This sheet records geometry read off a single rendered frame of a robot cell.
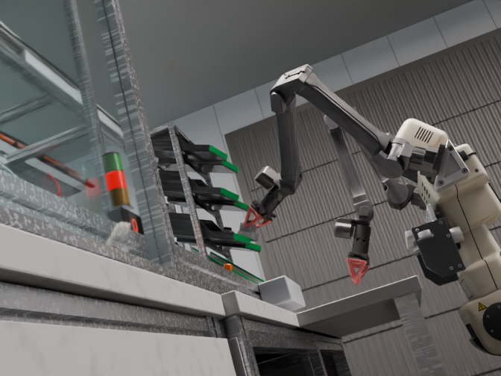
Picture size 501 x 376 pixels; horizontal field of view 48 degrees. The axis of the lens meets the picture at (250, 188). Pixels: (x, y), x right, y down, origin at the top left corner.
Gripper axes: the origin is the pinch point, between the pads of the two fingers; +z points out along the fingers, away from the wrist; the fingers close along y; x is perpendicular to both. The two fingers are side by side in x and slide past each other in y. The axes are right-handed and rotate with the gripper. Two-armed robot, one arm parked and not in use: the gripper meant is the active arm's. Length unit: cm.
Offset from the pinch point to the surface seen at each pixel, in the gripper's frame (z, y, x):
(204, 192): -2.2, 22.3, -9.1
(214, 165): -7.2, 7.0, -23.8
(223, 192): -6.3, 20.5, -4.4
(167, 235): -21, 117, 55
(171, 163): 3.9, 9.9, -37.6
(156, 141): -1.6, 24.6, -37.5
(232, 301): -19, 107, 63
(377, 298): -25, 56, 64
